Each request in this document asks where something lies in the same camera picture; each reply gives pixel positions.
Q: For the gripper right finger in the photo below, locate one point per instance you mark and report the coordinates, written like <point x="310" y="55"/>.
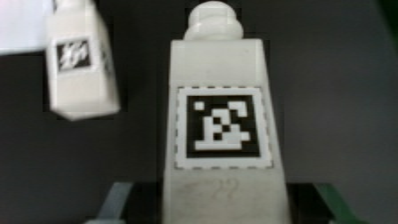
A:
<point x="319" y="206"/>

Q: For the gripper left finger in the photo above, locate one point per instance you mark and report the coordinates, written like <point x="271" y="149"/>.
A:
<point x="131" y="204"/>

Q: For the white table leg with tag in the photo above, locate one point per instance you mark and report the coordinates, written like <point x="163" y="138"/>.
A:
<point x="225" y="186"/>

